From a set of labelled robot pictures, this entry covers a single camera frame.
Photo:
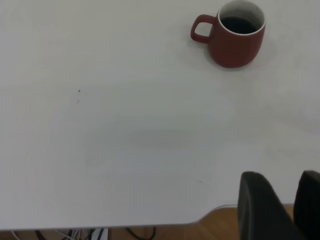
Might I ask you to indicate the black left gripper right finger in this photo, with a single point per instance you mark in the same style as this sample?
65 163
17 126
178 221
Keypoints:
310 205

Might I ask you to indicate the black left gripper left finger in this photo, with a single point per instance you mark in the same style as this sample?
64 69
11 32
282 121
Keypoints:
260 215

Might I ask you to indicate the red ceramic mug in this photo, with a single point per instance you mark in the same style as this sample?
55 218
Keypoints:
232 50

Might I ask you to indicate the dark coffee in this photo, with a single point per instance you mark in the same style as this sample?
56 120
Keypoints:
237 25

